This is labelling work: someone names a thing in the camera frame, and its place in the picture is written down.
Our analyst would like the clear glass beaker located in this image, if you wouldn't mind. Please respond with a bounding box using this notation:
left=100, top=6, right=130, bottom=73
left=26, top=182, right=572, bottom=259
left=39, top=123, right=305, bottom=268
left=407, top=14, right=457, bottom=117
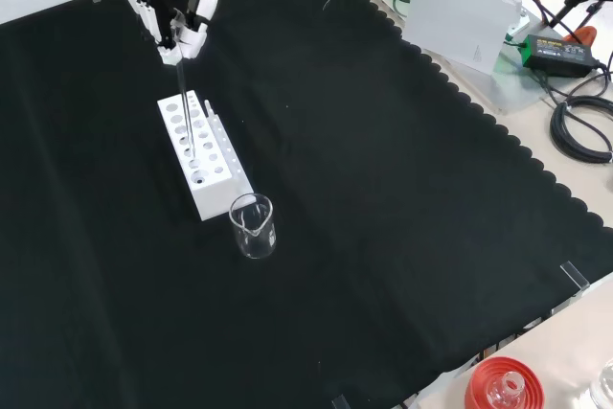
left=228, top=192, right=278, bottom=261

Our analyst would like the clear glass rod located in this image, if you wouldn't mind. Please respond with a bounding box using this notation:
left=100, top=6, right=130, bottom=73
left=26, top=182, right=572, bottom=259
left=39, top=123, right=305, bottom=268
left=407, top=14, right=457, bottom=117
left=170, top=9, right=197, bottom=159

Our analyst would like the black power adapter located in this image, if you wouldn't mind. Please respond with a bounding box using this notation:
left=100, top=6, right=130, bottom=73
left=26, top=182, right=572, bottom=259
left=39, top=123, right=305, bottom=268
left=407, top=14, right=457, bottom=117
left=520, top=34, right=601, bottom=79

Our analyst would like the pale base plate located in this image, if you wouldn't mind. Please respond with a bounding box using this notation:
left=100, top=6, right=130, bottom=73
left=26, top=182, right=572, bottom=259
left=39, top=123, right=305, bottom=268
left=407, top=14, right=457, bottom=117
left=368, top=0, right=569, bottom=116

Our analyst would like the black bench cloth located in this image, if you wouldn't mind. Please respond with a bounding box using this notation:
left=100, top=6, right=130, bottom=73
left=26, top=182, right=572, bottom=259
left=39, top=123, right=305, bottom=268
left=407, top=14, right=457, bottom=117
left=0, top=0, right=613, bottom=409

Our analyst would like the white test tube rack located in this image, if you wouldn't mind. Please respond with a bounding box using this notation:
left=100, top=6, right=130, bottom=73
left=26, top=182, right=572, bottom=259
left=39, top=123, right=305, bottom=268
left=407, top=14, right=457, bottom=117
left=156, top=89, right=256, bottom=222

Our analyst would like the orange clamp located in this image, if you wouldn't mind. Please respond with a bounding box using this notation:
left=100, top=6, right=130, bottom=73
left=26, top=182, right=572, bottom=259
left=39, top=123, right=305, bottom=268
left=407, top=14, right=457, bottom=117
left=564, top=25, right=599, bottom=46

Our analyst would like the pale board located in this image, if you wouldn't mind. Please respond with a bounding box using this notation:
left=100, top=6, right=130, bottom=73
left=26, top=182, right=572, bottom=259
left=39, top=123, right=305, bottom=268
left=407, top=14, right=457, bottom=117
left=403, top=0, right=523, bottom=76

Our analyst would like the clear round-bottom flask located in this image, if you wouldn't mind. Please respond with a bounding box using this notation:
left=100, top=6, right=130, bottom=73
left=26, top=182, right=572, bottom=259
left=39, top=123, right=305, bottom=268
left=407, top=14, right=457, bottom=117
left=487, top=371, right=526, bottom=409

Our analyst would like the clear glass vessel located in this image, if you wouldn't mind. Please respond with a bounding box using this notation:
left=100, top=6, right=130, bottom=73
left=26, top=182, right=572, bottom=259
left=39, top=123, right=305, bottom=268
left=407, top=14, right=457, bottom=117
left=589, top=358, right=613, bottom=409

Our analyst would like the coiled black cable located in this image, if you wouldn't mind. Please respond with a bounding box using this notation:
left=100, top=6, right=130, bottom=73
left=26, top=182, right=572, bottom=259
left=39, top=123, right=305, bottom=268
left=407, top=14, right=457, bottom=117
left=549, top=96, right=613, bottom=165

